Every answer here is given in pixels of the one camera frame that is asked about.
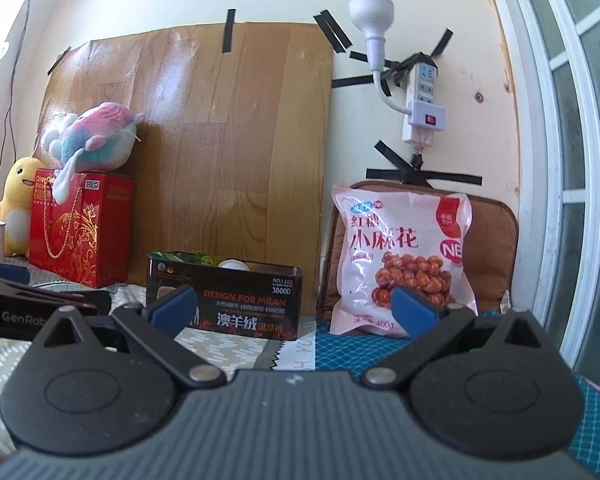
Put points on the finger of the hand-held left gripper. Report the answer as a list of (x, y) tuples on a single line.
[(5, 273)]

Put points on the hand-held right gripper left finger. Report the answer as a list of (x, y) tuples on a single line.
[(172, 307)]

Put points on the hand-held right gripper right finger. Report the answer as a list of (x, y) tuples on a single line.
[(417, 310)]

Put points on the black box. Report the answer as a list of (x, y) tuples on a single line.
[(250, 305)]

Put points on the large pink snack bag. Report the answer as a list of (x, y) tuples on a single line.
[(395, 240)]

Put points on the yellow plush toy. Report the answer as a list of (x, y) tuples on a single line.
[(17, 195)]

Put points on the red gift bag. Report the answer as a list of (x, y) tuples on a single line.
[(80, 230)]

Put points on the blue patterned cloth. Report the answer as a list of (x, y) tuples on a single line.
[(340, 355)]

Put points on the brown cushion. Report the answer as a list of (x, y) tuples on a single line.
[(495, 250)]

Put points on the white lettered cloth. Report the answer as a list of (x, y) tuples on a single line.
[(295, 355)]

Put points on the black tape cross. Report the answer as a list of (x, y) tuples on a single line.
[(430, 177)]

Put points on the wood pattern board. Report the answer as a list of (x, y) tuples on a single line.
[(230, 160)]

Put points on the pink blue plush fish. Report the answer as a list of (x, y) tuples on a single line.
[(100, 135)]

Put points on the white plug adapter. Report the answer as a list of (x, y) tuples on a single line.
[(422, 130)]

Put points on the black tape strip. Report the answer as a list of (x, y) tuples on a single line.
[(60, 60), (442, 42), (228, 30), (325, 25), (339, 32), (352, 81)]

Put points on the white power strip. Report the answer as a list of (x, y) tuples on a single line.
[(422, 82)]

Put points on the black tape cluster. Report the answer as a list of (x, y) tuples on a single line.
[(402, 67)]

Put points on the white bulb lamp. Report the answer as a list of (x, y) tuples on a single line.
[(370, 5)]

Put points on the white window frame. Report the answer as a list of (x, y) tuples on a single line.
[(540, 160)]

